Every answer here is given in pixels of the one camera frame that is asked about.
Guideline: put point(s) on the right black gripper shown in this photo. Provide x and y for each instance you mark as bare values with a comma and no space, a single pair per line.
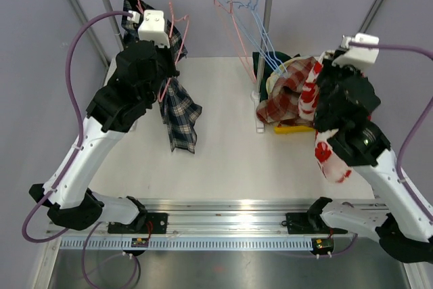
328,68

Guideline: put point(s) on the red beige checked skirt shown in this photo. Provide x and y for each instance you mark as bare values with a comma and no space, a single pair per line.
282,103

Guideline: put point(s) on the red white floral skirt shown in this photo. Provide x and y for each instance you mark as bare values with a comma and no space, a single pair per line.
334,169

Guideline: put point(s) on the pastel floral skirt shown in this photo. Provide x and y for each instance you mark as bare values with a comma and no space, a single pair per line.
270,82

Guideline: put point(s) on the light blue hanger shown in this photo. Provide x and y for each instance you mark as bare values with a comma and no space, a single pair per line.
247,21

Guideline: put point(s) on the navy plaid skirt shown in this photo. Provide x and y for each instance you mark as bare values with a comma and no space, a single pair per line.
178,111

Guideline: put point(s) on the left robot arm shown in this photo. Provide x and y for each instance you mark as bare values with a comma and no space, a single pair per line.
141,68

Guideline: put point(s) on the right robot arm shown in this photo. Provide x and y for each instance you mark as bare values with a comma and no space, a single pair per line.
405,231

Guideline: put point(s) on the yellow plastic bin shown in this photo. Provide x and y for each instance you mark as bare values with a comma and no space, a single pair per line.
280,130

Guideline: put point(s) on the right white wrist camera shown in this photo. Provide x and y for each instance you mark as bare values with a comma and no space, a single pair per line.
354,55

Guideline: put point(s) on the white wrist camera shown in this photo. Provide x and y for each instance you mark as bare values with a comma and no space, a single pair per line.
354,55
152,27

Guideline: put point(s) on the aluminium mounting rail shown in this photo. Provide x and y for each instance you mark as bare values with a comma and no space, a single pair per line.
220,216

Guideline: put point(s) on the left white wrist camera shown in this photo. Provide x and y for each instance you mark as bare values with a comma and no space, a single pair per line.
152,27

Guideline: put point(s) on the slotted white cable duct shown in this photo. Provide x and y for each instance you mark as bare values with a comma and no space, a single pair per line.
188,243

